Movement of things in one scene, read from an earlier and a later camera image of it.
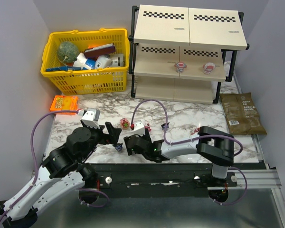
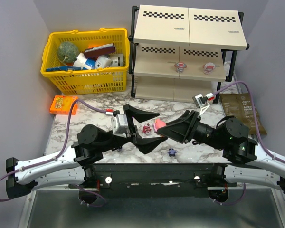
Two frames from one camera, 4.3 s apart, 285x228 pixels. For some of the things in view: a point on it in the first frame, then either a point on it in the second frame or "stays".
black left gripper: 107,133 -> 132,128
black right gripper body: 132,144 -> 191,126
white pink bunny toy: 208,67 stays
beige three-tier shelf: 177,53 stays
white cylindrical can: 118,60 stays
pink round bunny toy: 179,66 stays
